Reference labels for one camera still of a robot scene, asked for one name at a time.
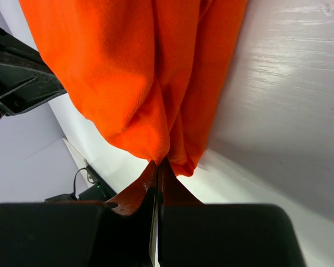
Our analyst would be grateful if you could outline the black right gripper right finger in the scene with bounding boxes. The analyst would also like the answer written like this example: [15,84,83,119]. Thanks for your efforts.
[158,159,306,266]

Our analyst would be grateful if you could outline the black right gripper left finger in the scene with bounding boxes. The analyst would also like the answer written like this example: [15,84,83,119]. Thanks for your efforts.
[0,162,158,266]

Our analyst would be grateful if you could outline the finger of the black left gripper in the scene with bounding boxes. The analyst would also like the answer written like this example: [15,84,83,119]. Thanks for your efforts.
[0,28,47,68]
[0,47,66,120]

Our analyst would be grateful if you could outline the orange t shirt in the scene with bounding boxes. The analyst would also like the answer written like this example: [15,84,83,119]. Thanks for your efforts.
[18,0,249,177]

